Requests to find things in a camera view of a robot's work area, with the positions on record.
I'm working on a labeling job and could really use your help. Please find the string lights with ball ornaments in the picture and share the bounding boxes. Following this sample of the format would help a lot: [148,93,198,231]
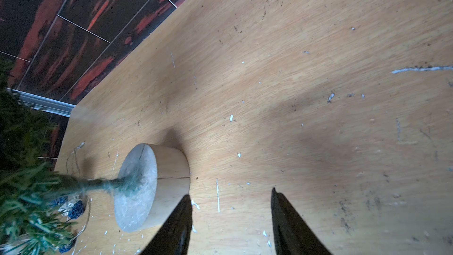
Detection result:
[0,141,92,255]

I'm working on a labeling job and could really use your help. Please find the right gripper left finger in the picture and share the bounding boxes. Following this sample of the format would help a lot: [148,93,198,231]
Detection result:
[140,194,193,255]

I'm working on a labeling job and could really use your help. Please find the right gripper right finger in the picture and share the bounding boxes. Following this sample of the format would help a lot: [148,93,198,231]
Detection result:
[271,188,331,255]

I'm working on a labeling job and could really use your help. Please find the small green christmas tree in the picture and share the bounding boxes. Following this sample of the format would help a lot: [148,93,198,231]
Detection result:
[1,59,147,255]

